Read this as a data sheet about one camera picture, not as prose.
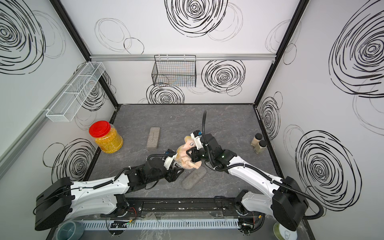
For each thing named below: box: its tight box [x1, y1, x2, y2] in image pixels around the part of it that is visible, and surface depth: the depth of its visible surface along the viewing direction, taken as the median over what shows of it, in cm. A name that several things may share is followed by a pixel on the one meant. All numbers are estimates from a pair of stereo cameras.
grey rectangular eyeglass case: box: [146, 126, 161, 150], surface depth 98 cm
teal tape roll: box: [55, 220, 85, 240], surface depth 65 cm
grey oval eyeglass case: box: [182, 166, 207, 190], surface depth 82 cm
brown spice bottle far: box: [250, 133, 263, 147], surface depth 93 cm
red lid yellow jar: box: [88, 120, 124, 154], surface depth 87 cm
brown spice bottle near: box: [253, 140, 268, 155], surface depth 91 cm
